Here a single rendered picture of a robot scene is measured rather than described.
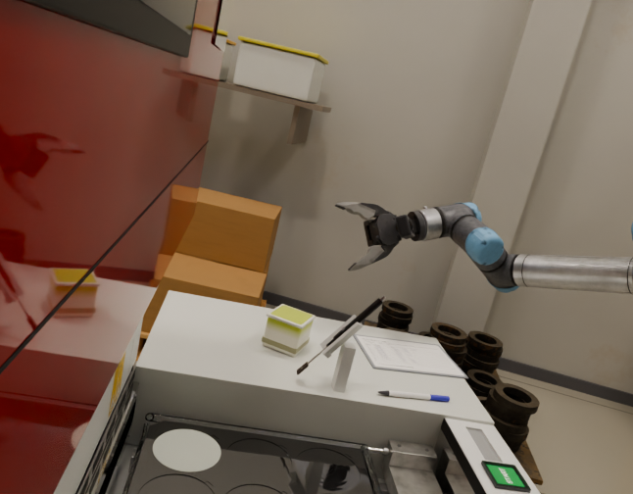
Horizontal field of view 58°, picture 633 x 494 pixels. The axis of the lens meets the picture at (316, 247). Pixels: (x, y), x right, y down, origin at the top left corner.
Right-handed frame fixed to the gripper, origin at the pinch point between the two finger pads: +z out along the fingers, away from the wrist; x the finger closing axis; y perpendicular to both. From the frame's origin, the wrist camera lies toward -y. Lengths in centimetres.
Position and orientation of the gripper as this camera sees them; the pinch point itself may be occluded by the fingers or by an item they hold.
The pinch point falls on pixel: (341, 236)
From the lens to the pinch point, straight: 126.3
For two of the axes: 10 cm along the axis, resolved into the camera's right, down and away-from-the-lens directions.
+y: -2.7, 1.5, 9.5
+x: -1.9, -9.8, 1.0
